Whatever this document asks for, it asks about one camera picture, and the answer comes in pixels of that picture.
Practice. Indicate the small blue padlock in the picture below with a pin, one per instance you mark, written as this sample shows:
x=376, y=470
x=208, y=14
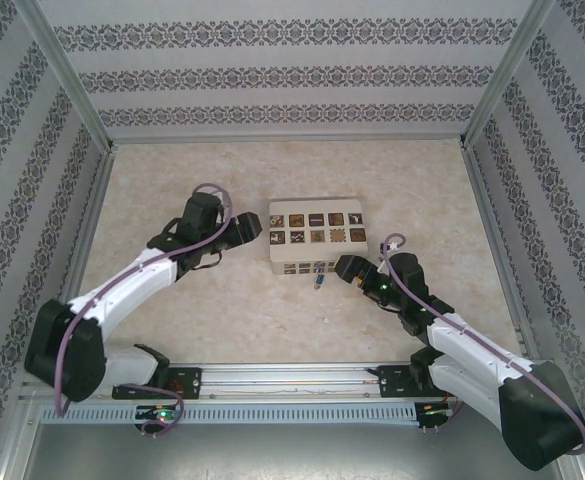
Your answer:
x=318, y=281

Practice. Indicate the white box with picture tiles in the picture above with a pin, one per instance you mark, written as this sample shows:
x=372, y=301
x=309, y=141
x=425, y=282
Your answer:
x=317, y=227

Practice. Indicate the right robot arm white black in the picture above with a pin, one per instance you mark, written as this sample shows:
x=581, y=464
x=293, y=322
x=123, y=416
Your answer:
x=537, y=425

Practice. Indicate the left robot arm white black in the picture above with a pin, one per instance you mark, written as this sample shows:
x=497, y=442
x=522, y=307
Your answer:
x=142, y=282

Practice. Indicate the grey metal sheet panel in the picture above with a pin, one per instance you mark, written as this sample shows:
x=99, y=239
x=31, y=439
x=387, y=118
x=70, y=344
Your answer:
x=292, y=452

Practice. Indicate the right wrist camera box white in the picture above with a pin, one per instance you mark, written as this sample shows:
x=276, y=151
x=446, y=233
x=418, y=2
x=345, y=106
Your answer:
x=395, y=245

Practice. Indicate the aluminium frame bar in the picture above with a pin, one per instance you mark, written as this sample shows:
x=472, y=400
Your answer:
x=484, y=200
x=96, y=200
x=287, y=137

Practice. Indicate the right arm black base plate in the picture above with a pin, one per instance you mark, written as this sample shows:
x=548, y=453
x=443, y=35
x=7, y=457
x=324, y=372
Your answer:
x=392, y=382

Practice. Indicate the aluminium mounting rail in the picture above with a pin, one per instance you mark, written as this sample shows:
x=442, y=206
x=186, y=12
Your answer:
x=287, y=377

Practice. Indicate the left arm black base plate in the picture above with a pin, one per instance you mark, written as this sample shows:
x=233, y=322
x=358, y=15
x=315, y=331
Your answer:
x=189, y=382

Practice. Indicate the aluminium frame post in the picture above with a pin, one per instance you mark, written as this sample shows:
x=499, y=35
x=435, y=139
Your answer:
x=505, y=75
x=69, y=75

